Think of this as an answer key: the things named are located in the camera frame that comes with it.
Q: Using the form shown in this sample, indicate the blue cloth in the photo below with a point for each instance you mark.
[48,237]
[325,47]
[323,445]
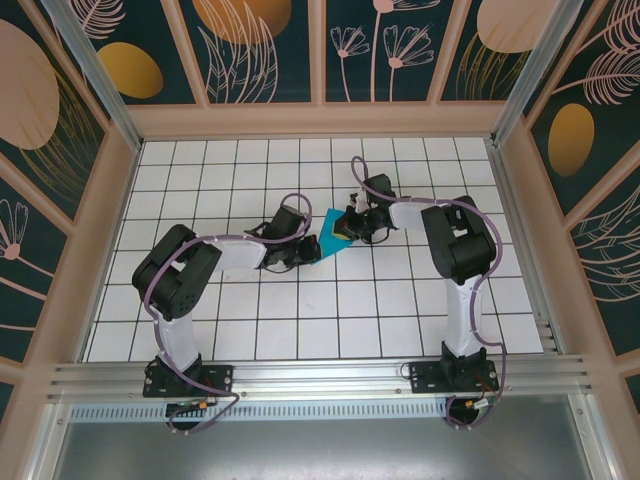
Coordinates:
[327,235]

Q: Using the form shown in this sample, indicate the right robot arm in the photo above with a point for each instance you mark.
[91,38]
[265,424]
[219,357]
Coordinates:
[405,215]

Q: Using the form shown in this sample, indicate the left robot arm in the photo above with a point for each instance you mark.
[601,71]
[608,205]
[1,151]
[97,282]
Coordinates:
[240,255]

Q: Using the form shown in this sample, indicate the grey metal sheet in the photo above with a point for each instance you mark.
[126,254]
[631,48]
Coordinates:
[320,450]

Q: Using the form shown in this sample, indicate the dark panel with pink flowers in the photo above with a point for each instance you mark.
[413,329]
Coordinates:
[380,50]

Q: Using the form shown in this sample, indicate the dark panel with pale disc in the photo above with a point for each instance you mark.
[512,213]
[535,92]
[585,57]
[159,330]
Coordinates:
[490,50]

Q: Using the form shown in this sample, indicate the dark panel with orange disc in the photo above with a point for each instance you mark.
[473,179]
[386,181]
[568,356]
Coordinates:
[240,50]

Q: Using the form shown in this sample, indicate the small circuit board with connector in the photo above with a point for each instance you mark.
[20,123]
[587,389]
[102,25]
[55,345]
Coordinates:
[190,407]
[477,404]

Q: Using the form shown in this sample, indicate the dark panel with gold oval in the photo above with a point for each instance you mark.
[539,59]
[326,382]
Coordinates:
[130,70]

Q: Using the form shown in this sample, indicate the dark panel with large leaf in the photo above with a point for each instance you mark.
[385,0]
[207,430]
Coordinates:
[610,260]

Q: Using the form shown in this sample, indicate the dark panel with single flower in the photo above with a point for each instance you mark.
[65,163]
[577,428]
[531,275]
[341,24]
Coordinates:
[25,260]

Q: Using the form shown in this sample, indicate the dark panel with pale circle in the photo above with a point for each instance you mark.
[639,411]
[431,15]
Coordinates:
[30,100]

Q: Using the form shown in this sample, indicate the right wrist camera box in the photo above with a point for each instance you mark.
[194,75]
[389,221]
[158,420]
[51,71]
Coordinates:
[356,200]

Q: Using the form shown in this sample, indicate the long aluminium mounting rail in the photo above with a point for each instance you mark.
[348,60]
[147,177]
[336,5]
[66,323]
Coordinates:
[325,372]

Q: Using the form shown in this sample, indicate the aluminium side rail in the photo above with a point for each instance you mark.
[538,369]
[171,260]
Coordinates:
[525,250]

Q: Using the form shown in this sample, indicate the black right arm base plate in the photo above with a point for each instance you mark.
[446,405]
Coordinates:
[425,377]

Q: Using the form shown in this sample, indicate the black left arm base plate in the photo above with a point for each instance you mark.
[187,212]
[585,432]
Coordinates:
[220,380]

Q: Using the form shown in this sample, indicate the aluminium corner post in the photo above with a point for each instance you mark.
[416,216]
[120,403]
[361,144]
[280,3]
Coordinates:
[95,75]
[530,75]

